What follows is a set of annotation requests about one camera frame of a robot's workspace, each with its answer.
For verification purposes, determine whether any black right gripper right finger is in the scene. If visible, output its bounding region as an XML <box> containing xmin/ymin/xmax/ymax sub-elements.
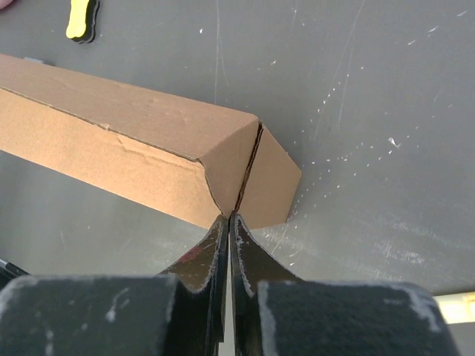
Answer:
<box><xmin>229</xmin><ymin>214</ymin><xmax>459</xmax><ymax>355</ymax></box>

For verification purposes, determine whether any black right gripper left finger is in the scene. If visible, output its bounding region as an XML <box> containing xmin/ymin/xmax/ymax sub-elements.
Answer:
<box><xmin>1</xmin><ymin>216</ymin><xmax>229</xmax><ymax>355</ymax></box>

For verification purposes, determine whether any brown cardboard box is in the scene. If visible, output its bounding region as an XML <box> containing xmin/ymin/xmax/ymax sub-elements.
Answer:
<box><xmin>1</xmin><ymin>55</ymin><xmax>301</xmax><ymax>228</ymax></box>

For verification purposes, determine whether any blue eraser block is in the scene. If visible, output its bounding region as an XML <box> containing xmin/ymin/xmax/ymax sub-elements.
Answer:
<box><xmin>24</xmin><ymin>57</ymin><xmax>55</xmax><ymax>66</ymax></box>

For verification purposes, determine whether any yellow bone-shaped eraser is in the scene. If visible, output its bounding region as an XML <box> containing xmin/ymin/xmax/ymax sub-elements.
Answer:
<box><xmin>65</xmin><ymin>0</ymin><xmax>100</xmax><ymax>44</ymax></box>

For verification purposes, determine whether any plain pink plate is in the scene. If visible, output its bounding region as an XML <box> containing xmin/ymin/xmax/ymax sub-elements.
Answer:
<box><xmin>0</xmin><ymin>0</ymin><xmax>15</xmax><ymax>11</ymax></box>

